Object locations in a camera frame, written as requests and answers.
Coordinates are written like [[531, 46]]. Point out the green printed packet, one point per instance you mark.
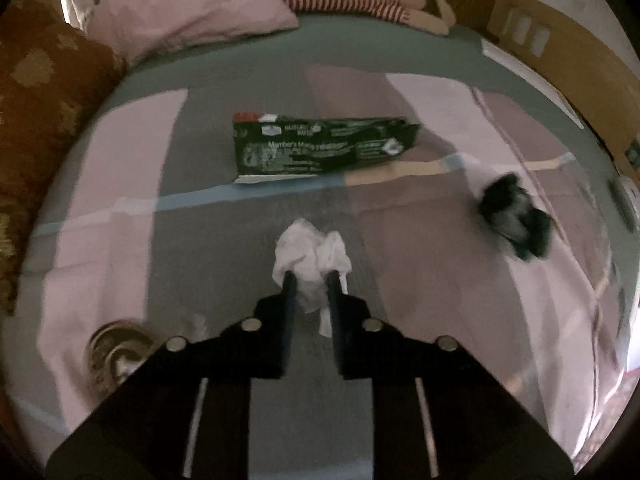
[[320, 147]]

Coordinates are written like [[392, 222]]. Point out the black crumpled wrapper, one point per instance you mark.
[[517, 220]]

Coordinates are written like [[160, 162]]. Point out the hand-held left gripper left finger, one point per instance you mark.
[[289, 291]]

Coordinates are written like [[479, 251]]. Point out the white electronic device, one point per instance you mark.
[[627, 200]]

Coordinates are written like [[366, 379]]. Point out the pink pillow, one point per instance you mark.
[[190, 5]]

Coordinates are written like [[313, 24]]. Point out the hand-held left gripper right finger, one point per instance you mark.
[[334, 291]]

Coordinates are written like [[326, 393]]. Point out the white tissue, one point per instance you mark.
[[305, 252]]

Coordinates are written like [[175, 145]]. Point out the white paper sheet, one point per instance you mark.
[[535, 85]]

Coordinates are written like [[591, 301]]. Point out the white wall switch plate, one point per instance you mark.
[[540, 40], [520, 26]]

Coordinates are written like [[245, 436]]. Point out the brown floral pillow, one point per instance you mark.
[[45, 125]]

